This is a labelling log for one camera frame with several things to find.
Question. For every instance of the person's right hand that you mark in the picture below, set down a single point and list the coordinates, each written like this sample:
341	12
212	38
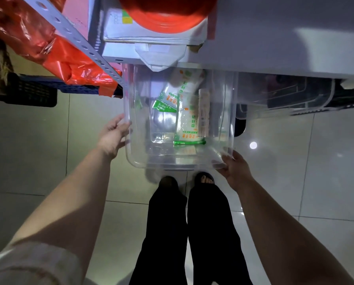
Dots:
237	172

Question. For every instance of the person's left hand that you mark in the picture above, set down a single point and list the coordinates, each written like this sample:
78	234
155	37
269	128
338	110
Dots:
111	138

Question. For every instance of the person's right thumb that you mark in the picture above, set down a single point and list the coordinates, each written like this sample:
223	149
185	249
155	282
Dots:
230	155

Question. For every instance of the person's left thumb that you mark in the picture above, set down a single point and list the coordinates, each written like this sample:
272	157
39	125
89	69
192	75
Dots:
117	120

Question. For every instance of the clear plastic storage bin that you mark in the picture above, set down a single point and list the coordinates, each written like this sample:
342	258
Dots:
141	145

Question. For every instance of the person's left forearm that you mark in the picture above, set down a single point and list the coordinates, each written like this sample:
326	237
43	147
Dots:
70	204

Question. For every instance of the person's right forearm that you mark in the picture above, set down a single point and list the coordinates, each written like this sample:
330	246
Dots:
283	234

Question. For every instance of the black caster wheel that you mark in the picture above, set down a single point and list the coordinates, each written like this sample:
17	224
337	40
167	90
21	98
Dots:
240	129

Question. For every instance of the small flat white packet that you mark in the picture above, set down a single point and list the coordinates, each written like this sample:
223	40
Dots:
186	151

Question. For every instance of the narrow beige box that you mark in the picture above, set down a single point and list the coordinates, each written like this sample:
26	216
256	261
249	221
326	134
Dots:
204	112

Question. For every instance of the small green white packet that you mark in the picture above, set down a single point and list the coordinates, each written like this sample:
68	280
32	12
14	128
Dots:
165	103

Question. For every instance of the large white green packet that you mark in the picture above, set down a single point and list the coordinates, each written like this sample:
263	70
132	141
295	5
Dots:
189	118

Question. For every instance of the white folded carton flap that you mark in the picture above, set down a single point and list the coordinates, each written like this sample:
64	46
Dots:
160	56

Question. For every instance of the clear plastic bin with lid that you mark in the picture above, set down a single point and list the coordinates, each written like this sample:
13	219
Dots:
283	94

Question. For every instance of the blue plastic crate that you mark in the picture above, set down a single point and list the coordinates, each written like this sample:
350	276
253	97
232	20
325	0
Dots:
31	91

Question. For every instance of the white cardboard box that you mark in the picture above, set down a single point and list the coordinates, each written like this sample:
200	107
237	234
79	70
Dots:
117	28

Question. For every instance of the perforated grey metal upright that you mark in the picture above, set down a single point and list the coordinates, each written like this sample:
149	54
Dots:
76	34

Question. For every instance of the black trousers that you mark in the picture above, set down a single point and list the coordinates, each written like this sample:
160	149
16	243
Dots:
168	234

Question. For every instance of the red round plastic basin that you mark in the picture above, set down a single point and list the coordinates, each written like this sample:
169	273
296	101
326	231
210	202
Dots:
168	13

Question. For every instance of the red plastic bag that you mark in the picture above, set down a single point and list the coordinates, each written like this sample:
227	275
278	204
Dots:
22	29

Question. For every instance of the white shelf board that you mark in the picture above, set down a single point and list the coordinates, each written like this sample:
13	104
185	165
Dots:
283	35

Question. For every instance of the white sleeve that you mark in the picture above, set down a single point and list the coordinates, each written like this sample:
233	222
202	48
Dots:
31	265

